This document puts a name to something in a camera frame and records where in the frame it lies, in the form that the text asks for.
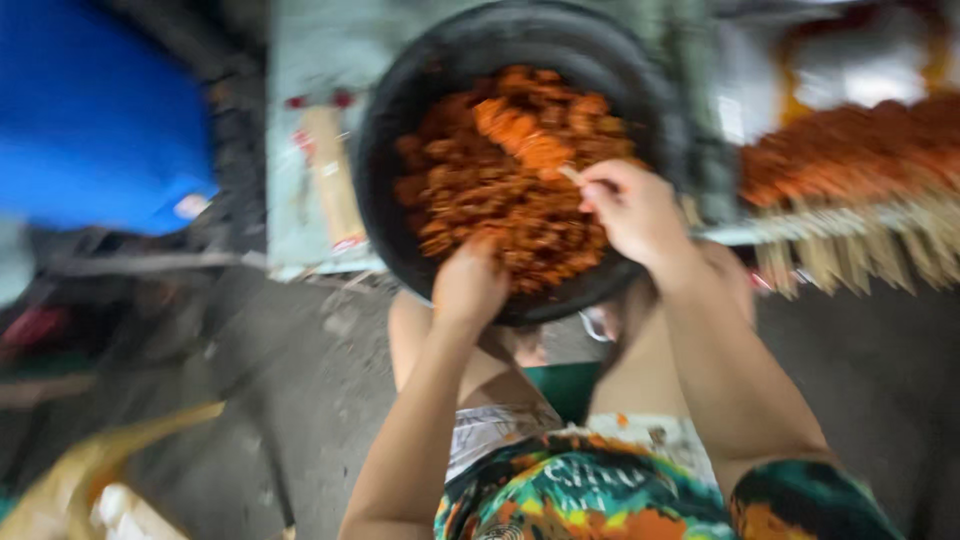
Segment person's left hand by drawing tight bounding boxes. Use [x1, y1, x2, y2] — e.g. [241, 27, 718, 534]
[431, 234, 513, 333]

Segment person's right hand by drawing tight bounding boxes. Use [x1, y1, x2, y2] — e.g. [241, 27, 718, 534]
[579, 159, 695, 273]

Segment black round basin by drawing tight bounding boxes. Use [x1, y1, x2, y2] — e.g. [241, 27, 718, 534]
[351, 1, 680, 328]

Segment marinated orange meat pieces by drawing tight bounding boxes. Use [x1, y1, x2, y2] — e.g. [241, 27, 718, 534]
[393, 65, 648, 295]

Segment green plastic stool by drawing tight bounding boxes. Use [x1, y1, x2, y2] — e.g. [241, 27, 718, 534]
[522, 361, 605, 426]

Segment pile of meat skewers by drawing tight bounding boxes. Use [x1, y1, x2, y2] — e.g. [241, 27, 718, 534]
[738, 93, 960, 300]

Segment pack of bamboo skewers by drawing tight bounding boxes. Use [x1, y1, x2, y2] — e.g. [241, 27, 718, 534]
[296, 105, 370, 252]

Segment low pale green table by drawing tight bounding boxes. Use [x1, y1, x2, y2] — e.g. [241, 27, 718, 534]
[266, 0, 740, 282]

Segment blue plastic container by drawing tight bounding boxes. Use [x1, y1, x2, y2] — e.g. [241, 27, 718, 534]
[0, 0, 220, 237]

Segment yellow plastic bag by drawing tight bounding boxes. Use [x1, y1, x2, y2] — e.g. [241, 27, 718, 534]
[0, 401, 226, 540]

